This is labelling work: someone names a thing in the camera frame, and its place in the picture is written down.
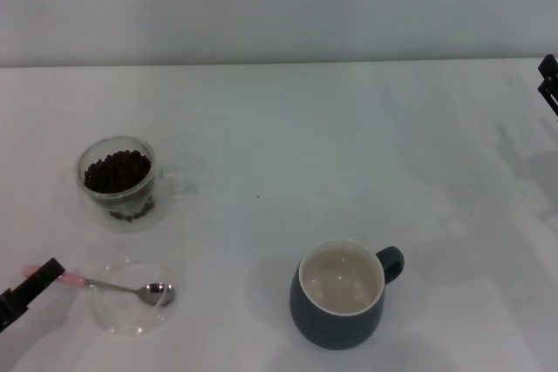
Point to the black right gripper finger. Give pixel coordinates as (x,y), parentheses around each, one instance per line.
(550,95)
(550,65)

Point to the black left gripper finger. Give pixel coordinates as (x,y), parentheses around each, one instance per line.
(35,285)

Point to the heap of coffee beans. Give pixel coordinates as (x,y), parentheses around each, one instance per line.
(117,171)

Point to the clear glass saucer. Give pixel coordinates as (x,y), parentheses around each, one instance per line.
(131,319)

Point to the dark grey ceramic mug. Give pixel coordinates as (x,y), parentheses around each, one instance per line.
(335,328)

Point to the clear double-wall glass cup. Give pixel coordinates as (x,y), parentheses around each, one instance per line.
(131,219)

